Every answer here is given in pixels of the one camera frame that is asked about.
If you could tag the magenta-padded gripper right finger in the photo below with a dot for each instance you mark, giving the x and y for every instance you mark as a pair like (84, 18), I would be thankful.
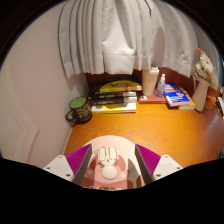
(149, 160)

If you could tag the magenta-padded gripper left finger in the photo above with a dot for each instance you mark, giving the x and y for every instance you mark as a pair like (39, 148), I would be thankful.
(77, 160)

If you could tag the white rabbit-shaped computer mouse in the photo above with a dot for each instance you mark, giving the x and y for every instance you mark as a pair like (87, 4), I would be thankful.
(109, 171)

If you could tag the dark mug with green inside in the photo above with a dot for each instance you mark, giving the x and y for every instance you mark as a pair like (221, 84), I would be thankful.
(81, 110)

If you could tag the red-brown flat book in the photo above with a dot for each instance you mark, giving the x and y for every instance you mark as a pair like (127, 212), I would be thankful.
(151, 99)

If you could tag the yellow and white book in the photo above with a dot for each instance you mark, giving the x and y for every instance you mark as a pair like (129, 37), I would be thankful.
(113, 108)

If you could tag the blue book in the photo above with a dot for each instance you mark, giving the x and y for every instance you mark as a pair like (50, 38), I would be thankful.
(176, 97)

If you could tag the small clear spray bottle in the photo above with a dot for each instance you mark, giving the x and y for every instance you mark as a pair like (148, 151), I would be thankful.
(160, 88)

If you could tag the orange book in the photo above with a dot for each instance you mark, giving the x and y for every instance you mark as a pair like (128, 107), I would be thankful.
(190, 98)

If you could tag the cream tumbler bottle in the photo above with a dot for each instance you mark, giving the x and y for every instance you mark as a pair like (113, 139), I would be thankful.
(149, 81)

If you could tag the yellow and black book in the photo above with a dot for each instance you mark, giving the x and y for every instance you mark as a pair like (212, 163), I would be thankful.
(120, 86)

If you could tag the white ceramic vase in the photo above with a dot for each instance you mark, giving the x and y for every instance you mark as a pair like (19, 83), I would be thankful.
(200, 96)

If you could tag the white curtain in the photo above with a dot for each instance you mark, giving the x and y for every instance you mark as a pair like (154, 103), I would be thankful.
(126, 36)

